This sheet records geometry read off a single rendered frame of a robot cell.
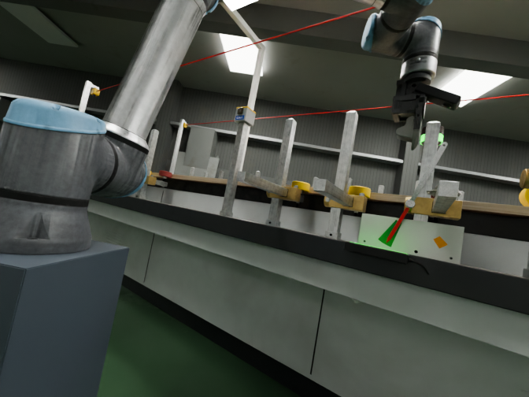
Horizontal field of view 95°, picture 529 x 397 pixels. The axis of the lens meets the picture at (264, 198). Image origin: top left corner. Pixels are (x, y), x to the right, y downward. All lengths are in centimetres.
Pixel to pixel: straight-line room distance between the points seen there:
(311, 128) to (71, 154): 544
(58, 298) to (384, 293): 80
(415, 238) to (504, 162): 668
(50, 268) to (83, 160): 20
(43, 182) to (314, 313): 101
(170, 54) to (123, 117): 21
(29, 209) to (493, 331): 104
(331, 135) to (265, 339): 501
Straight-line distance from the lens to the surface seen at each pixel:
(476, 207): 103
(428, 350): 112
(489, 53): 433
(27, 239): 56
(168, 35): 81
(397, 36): 88
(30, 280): 50
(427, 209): 84
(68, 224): 58
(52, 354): 61
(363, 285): 88
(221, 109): 603
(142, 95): 76
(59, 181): 57
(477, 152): 713
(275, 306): 125
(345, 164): 91
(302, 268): 94
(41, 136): 58
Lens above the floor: 73
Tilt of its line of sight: 4 degrees up
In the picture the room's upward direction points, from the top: 10 degrees clockwise
